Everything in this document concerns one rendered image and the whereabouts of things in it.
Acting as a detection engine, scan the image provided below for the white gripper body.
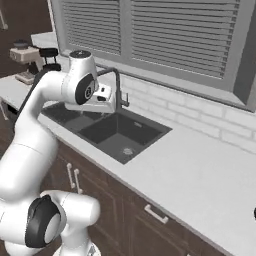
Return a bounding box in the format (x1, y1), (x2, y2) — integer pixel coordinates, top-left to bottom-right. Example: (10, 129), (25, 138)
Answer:
(63, 96), (115, 115)

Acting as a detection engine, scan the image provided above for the dark grey sink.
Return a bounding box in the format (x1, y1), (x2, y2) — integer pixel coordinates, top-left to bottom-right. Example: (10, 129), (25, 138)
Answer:
(40, 100), (173, 166)

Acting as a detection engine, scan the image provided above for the dark grey tap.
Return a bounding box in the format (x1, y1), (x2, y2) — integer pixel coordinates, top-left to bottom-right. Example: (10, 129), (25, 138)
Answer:
(96, 67), (131, 112)

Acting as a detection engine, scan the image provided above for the brown cupboard door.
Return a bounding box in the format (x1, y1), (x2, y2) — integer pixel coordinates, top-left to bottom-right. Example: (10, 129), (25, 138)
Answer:
(39, 139), (78, 195)
(74, 159), (125, 256)

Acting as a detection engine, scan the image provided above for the white coffee machine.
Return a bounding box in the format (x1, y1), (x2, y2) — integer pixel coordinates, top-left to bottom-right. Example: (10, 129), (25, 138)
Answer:
(8, 39), (44, 86)

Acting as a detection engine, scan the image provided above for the grey window with blinds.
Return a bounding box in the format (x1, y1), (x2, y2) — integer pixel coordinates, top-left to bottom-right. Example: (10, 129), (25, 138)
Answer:
(47, 0), (256, 113)

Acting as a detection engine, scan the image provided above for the brown drawer front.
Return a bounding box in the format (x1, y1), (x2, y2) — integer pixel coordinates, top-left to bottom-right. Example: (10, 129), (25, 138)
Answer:
(122, 190), (228, 256)

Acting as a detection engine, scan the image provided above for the white cupboard handle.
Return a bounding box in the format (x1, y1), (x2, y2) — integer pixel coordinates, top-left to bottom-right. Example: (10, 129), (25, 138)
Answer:
(0, 98), (9, 122)
(73, 168), (83, 195)
(0, 7), (9, 32)
(66, 162), (75, 190)

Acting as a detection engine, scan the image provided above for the white drawer handle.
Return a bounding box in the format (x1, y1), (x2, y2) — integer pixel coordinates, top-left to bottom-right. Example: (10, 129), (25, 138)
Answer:
(143, 204), (170, 225)

